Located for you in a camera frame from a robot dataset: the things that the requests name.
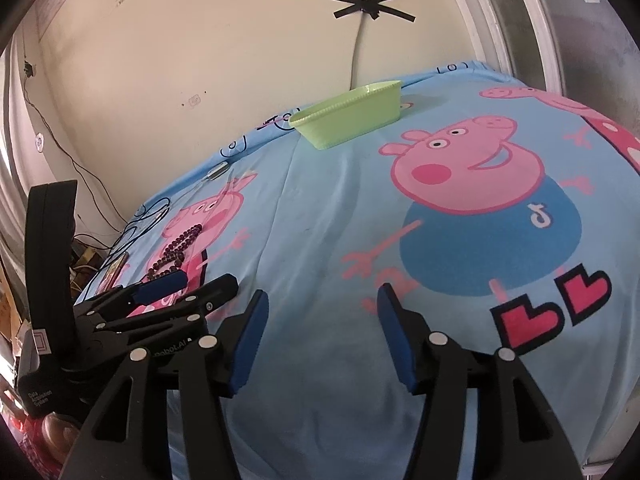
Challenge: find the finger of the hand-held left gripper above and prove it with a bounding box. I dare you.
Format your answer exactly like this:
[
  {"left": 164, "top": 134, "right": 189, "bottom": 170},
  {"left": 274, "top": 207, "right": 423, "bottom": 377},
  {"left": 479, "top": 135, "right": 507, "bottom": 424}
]
[
  {"left": 75, "top": 271, "right": 190, "bottom": 318},
  {"left": 102, "top": 274, "right": 240, "bottom": 333}
]

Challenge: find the person's left hand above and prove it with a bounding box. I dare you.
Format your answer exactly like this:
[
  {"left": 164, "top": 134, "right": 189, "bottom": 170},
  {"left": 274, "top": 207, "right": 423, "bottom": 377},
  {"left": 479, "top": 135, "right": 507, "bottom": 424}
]
[{"left": 42, "top": 415, "right": 83, "bottom": 463}]

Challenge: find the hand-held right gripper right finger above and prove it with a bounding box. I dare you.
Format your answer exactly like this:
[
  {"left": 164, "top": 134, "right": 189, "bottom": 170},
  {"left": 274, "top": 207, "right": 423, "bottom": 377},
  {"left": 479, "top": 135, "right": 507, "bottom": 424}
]
[{"left": 376, "top": 282, "right": 586, "bottom": 480}]

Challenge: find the dark purple bead necklace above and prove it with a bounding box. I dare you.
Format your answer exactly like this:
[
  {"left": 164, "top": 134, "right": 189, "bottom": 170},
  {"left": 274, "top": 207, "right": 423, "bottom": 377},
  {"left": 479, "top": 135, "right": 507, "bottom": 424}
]
[{"left": 144, "top": 225, "right": 203, "bottom": 281}]

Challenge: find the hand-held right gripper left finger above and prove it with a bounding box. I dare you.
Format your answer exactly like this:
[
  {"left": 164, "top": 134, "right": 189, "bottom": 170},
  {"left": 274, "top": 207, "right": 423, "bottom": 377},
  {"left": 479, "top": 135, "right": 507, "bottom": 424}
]
[{"left": 60, "top": 289, "right": 271, "bottom": 480}]

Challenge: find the grey curtain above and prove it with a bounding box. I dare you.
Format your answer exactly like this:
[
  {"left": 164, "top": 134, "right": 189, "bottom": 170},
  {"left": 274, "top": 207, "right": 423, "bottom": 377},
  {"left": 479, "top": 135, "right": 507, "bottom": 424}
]
[{"left": 0, "top": 85, "right": 31, "bottom": 281}]

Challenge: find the blue cartoon printed blanket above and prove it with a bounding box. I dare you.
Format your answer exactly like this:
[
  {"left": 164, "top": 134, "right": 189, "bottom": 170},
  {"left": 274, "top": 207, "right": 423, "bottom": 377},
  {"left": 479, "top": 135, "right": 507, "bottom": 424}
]
[{"left": 75, "top": 57, "right": 640, "bottom": 480}]

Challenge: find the green plastic tray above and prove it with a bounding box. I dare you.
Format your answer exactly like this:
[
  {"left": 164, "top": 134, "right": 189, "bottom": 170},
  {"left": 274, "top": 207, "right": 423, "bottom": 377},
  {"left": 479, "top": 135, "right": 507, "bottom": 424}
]
[{"left": 289, "top": 80, "right": 404, "bottom": 151}]

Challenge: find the thin black cable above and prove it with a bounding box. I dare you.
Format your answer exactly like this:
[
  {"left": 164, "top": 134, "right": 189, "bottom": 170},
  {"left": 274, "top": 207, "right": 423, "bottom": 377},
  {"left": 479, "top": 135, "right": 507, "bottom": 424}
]
[{"left": 107, "top": 199, "right": 171, "bottom": 266}]

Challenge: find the white window frame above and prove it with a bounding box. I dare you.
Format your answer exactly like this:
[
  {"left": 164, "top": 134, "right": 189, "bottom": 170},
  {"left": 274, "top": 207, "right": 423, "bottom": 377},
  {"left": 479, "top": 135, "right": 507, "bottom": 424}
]
[{"left": 447, "top": 0, "right": 566, "bottom": 96}]

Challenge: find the grey wall cable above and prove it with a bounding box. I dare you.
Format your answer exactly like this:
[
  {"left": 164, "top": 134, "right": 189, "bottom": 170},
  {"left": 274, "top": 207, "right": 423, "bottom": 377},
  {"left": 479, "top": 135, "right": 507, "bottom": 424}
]
[{"left": 347, "top": 15, "right": 366, "bottom": 92}]

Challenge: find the black tape cross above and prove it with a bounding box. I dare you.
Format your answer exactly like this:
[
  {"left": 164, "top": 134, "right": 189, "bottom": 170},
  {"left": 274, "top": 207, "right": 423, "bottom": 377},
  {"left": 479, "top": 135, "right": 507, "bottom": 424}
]
[{"left": 330, "top": 0, "right": 420, "bottom": 23}]

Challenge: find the thin black wall wire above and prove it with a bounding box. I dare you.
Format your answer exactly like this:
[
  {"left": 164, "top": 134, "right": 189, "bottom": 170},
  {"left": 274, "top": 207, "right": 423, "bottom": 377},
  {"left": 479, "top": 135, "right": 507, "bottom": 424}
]
[{"left": 22, "top": 60, "right": 128, "bottom": 241}]

